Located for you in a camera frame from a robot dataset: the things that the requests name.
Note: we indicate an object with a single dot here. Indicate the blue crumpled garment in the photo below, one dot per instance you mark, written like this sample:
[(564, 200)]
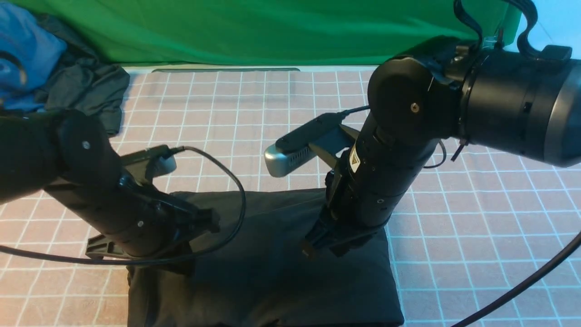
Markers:
[(37, 51)]

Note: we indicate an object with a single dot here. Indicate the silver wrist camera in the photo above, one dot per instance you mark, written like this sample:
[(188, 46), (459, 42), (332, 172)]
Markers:
[(322, 137), (150, 163)]

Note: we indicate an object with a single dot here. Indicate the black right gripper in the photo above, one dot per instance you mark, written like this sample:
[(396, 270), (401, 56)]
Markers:
[(412, 106)]

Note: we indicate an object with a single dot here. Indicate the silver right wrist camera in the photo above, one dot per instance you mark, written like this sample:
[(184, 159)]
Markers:
[(322, 137)]

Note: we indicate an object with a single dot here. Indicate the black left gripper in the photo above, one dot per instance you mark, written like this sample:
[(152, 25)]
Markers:
[(136, 222)]

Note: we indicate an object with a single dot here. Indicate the green backdrop cloth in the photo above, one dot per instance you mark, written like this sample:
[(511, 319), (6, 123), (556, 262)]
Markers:
[(253, 32)]

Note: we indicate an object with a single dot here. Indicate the dark gray long-sleeve shirt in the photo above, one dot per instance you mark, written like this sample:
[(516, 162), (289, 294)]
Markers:
[(262, 279)]

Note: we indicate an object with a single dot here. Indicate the gray left robot arm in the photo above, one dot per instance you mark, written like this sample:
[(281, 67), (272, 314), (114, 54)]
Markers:
[(29, 163)]

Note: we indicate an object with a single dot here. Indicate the dark teal crumpled garment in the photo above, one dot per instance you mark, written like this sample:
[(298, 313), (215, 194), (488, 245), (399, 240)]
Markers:
[(82, 79)]

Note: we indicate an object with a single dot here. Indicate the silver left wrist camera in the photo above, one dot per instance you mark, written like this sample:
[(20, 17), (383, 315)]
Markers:
[(150, 163)]

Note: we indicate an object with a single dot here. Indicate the pink grid tablecloth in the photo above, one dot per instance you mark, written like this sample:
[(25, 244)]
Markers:
[(466, 232)]

